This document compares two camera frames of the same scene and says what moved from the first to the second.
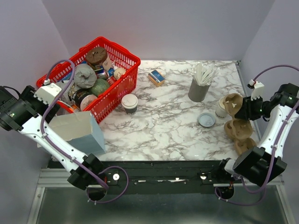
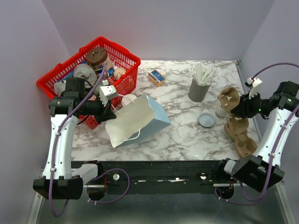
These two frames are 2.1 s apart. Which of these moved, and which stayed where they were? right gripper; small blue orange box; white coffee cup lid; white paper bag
Moved: white paper bag
Stayed: right gripper; small blue orange box; white coffee cup lid
